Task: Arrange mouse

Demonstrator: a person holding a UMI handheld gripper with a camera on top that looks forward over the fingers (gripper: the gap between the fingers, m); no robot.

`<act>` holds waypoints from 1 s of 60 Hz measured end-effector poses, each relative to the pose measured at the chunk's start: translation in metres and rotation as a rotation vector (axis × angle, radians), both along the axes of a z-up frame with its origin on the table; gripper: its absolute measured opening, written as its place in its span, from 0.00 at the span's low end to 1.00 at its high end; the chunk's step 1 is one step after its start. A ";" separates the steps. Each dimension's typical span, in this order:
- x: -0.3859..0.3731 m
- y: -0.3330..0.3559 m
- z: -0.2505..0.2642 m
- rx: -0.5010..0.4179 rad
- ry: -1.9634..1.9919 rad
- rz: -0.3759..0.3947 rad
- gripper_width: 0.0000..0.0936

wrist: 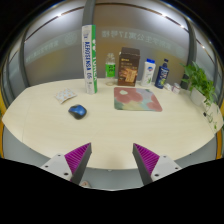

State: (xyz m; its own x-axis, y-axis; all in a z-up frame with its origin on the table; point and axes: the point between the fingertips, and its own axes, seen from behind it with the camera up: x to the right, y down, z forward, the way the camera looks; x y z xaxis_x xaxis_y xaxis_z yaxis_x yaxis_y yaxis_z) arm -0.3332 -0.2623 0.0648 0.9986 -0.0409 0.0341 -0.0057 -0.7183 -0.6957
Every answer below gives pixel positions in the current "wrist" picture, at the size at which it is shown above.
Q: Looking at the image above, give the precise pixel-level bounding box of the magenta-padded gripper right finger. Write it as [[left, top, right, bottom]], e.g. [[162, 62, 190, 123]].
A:
[[132, 143, 183, 186]]

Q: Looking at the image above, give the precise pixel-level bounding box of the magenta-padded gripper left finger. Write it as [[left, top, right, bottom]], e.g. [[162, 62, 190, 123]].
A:
[[39, 142, 93, 186]]

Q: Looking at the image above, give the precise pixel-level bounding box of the blue computer mouse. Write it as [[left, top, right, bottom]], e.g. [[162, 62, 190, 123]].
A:
[[68, 104, 88, 120]]

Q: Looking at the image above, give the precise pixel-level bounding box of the floral pastel mouse pad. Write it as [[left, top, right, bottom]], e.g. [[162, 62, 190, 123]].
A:
[[113, 86, 164, 113]]

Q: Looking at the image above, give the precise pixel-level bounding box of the small floral fabric pouch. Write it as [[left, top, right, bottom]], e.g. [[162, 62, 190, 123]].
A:
[[54, 87, 78, 105]]

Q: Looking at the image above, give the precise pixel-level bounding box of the small pink-labelled jar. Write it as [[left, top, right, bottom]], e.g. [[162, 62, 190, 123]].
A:
[[171, 82, 182, 94]]

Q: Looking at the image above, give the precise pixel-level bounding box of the dark blue pump bottle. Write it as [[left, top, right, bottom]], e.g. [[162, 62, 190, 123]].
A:
[[154, 58, 170, 90]]

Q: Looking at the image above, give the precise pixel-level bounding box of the white bottle blue cap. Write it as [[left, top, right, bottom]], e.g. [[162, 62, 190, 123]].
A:
[[140, 58, 157, 88]]

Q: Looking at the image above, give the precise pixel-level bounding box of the green potted plant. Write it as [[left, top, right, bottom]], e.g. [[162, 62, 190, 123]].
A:
[[179, 61, 218, 107]]

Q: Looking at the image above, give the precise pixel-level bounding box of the brown cracker box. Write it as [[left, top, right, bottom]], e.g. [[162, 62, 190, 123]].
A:
[[117, 46, 141, 88]]

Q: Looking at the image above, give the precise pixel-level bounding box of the clear bottle green label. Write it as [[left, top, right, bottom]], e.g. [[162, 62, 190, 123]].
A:
[[104, 52, 117, 87]]

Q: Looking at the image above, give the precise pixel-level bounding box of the white green shuttlecock tube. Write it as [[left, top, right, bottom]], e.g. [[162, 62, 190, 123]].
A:
[[81, 24, 98, 95]]

